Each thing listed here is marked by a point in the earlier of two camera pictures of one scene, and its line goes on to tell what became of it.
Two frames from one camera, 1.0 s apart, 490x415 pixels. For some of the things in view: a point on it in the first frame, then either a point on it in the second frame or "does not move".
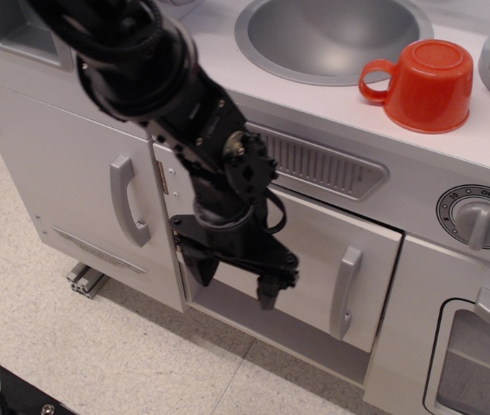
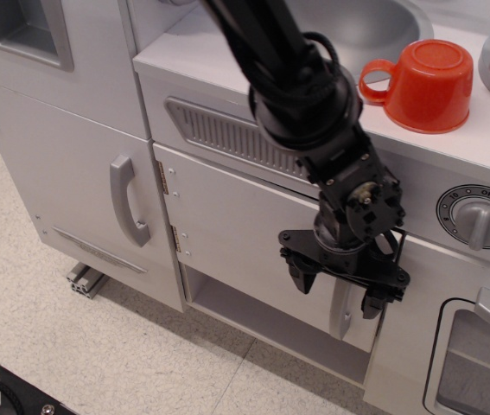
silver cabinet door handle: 340,317 does not move
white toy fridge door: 98,190 does not move
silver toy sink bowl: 327,42 does not move
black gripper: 244,241 → 372,264
